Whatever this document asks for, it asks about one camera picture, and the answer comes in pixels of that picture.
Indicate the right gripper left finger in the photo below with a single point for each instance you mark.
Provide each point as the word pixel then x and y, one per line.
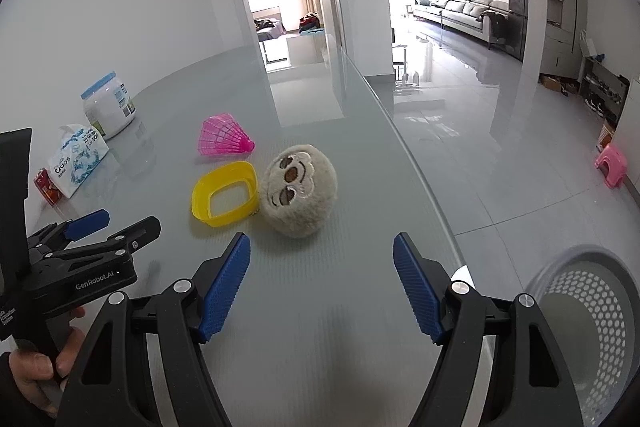
pixel 111 382

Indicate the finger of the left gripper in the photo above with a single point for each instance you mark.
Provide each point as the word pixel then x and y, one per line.
pixel 58 236
pixel 119 246

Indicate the grey perforated trash basket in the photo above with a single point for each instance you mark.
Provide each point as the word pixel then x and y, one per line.
pixel 591 303

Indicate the person's left hand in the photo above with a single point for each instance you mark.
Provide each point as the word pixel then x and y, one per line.
pixel 29 369

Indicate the red soda can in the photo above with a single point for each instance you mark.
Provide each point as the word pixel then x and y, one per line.
pixel 43 183

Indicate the white blue tissue pack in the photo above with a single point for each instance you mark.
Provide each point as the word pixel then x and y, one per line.
pixel 80 151

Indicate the yellow plastic container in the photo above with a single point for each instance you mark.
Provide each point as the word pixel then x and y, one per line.
pixel 226 195

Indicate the pink plastic shuttlecock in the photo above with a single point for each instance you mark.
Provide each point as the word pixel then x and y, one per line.
pixel 222 135

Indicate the white jar blue lid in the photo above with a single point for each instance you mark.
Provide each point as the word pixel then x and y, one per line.
pixel 108 105

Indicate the beige plush sloth toy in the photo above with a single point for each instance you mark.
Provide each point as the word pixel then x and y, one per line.
pixel 298 191

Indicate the pink plastic stool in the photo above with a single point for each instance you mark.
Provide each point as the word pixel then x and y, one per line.
pixel 614 164

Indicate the black shoe rack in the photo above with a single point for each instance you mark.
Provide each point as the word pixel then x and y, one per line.
pixel 604 91

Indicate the grey sofa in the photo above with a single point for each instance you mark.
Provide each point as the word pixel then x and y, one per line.
pixel 486 20

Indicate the dark tall cabinet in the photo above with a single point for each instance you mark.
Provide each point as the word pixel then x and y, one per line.
pixel 516 28

